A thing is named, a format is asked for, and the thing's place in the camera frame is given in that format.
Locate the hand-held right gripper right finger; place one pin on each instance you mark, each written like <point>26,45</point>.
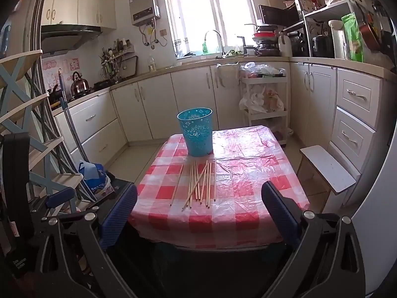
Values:
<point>280,215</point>

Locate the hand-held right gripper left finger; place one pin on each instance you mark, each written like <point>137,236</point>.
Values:
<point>118,217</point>

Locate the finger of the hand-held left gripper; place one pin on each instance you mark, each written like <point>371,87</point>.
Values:
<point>60,198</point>

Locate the pile of wooden chopsticks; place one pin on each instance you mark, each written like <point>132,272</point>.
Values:
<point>198,183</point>

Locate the blue perforated plastic bin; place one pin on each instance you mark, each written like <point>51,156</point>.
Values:
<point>195,133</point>

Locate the black bag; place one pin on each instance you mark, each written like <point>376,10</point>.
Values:
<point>119,183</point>

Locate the blue printed plastic bag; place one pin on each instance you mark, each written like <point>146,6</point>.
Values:
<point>94,178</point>

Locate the red white checkered tablecloth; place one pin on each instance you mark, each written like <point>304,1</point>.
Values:
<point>248,173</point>

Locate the small white wooden stool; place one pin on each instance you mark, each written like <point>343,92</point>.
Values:
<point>328,167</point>

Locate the wooden blue folding rack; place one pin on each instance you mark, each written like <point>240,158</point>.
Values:
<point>31,115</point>

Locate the white tiered trolley cart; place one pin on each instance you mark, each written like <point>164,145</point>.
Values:
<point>263,115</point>

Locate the steel whistling kettle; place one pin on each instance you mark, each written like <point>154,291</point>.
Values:
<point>79,85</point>

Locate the white plastic shopping bag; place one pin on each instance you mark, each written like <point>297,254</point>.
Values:
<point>263,101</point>

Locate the cream lower kitchen cabinets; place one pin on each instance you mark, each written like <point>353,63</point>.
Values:
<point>173,105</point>

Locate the cream drawer unit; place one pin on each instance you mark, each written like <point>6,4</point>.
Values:
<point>356,111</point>

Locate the clear plastic bottle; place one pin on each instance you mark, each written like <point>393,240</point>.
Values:
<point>151,63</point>

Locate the black range hood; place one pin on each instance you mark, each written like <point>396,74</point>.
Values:
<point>68,35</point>

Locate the white plastic canister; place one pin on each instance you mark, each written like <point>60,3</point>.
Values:
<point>284,46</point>

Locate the beige kitchen countertop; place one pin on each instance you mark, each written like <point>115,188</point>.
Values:
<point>192,64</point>

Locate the black rice cooker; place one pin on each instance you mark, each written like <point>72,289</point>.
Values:
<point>322,46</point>

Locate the stack of pots and pans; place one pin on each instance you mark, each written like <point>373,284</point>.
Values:
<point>265,42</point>

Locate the black toaster oven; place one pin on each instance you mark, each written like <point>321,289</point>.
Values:
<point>299,42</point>

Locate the green dish soap bottle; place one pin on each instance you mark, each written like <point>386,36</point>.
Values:
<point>205,49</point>

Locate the white thermos jug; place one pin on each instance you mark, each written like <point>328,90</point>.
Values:
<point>337,38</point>

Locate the chrome curved sink faucet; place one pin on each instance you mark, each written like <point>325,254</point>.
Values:
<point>217,40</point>

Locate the green foil packet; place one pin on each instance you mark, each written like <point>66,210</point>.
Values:
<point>353,37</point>

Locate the black microwave oven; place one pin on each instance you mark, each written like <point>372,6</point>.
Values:
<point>276,15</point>

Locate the copper frying pan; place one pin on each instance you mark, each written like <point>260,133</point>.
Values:
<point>369,35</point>

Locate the white countertop shelf rack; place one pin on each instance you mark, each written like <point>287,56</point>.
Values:
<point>328,7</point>

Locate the white framed kitchen window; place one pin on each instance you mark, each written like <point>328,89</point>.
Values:
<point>211,12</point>

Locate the pink wall poster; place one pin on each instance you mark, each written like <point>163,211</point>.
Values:
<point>59,73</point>

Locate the wall utensil rack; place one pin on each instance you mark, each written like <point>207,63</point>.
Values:
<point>116,59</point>

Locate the cream upper wall cabinets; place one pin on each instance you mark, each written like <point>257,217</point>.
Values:
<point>77,4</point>

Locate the grey wall water heater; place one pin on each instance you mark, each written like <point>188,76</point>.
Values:
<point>143,6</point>

